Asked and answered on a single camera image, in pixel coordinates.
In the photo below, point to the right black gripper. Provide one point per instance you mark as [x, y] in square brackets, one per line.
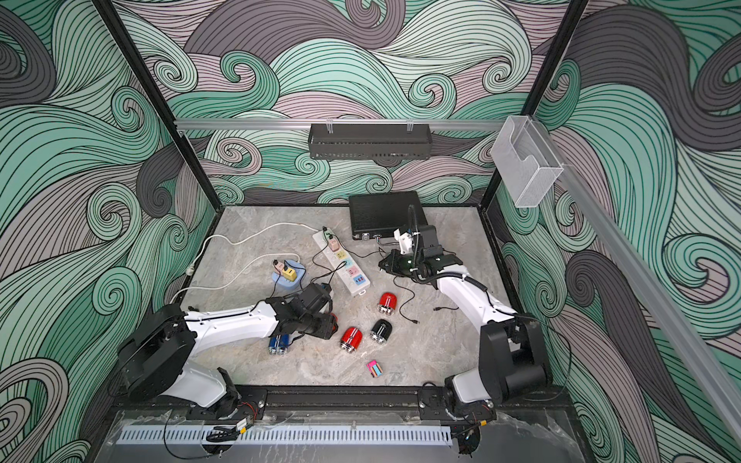
[395, 256]

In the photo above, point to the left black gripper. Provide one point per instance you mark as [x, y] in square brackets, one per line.
[327, 330]

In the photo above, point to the red shaver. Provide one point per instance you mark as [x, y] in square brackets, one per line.
[388, 303]
[351, 340]

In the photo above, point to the black shaver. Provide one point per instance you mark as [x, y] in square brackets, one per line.
[382, 330]

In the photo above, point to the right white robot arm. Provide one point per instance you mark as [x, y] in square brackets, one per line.
[512, 354]

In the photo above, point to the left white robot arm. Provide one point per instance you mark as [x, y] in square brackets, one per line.
[158, 358]

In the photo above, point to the blue shaver front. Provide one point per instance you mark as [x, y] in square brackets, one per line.
[278, 345]

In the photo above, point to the yellow charger adapter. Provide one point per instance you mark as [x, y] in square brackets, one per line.
[288, 273]

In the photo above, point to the light blue socket cube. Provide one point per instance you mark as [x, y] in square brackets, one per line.
[280, 282]

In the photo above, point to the white power strip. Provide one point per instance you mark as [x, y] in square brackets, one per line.
[345, 266]

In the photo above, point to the black briefcase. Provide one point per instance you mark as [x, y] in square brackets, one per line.
[379, 215]

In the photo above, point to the pink striped small box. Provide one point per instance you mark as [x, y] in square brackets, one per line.
[374, 368]

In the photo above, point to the black wall shelf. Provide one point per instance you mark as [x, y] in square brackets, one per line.
[369, 141]

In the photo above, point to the aluminium wall rail back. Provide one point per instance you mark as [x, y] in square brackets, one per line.
[262, 123]

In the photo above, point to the clear acrylic wall box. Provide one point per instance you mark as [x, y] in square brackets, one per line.
[526, 158]

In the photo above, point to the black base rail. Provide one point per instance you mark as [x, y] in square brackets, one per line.
[412, 403]

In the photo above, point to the white slotted cable duct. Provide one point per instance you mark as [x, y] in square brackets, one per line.
[296, 434]

